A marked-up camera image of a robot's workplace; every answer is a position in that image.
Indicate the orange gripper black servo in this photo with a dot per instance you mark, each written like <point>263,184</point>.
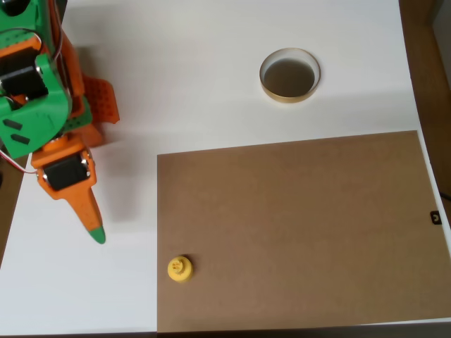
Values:
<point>67,174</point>

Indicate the small yellow peg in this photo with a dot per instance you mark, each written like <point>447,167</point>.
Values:
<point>179,269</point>

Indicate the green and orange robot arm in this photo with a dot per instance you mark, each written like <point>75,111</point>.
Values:
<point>31,116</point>

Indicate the round shallow tin dish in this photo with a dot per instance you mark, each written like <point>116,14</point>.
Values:
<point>289,79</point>

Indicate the brown rectangular board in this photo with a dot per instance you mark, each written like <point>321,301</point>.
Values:
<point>299,232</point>

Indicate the small black clip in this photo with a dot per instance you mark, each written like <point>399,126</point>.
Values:
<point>435,217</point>

